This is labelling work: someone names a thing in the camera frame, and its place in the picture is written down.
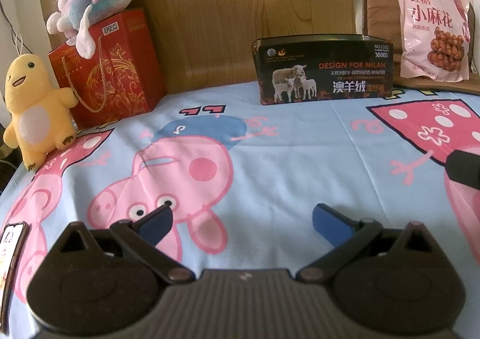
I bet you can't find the red gift bag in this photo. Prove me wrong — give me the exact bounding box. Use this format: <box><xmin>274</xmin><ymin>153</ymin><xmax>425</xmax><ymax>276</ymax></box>
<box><xmin>49</xmin><ymin>9</ymin><xmax>167</xmax><ymax>130</ymax></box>

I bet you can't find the yellow plush toy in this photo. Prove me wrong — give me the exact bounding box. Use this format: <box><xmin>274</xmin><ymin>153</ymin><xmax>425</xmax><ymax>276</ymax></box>
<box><xmin>3</xmin><ymin>53</ymin><xmax>79</xmax><ymax>171</ymax></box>

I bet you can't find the pink fried twist snack bag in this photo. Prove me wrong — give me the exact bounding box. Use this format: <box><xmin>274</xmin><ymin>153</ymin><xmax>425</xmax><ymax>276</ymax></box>
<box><xmin>398</xmin><ymin>0</ymin><xmax>470</xmax><ymax>83</ymax></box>

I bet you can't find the smartphone with dark case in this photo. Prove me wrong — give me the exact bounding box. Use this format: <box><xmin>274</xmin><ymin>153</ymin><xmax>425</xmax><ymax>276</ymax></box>
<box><xmin>1</xmin><ymin>221</ymin><xmax>29</xmax><ymax>334</ymax></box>

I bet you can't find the blue cartoon pig bedsheet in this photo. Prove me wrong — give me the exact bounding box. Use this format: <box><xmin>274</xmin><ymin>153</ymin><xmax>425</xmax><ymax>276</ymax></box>
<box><xmin>1</xmin><ymin>83</ymin><xmax>479</xmax><ymax>338</ymax></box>

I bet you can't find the pink blue plush toy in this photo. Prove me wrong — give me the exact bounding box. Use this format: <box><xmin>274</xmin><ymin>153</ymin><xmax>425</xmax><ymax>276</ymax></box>
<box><xmin>46</xmin><ymin>0</ymin><xmax>131</xmax><ymax>59</ymax></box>

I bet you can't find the black sheep print box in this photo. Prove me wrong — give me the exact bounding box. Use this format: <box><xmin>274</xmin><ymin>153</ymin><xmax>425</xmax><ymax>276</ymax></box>
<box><xmin>252</xmin><ymin>34</ymin><xmax>394</xmax><ymax>105</ymax></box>

